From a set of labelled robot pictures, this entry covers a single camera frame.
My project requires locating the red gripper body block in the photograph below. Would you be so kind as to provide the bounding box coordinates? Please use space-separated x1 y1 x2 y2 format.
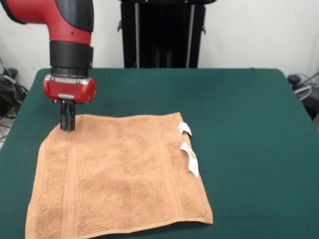
43 74 97 105

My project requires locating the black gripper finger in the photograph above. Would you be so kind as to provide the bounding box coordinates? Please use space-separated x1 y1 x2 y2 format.
60 99 69 131
67 99 76 132

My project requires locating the tan terry towel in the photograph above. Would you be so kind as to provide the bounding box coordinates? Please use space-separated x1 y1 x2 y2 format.
24 112 214 239

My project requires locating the dark green table cloth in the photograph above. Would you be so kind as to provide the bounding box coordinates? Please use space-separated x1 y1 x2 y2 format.
0 67 319 239

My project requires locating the black cable bundle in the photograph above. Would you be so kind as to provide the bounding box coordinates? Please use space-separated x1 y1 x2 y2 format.
0 74 28 120

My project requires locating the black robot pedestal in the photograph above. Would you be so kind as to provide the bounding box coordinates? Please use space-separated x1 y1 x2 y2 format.
117 0 217 69

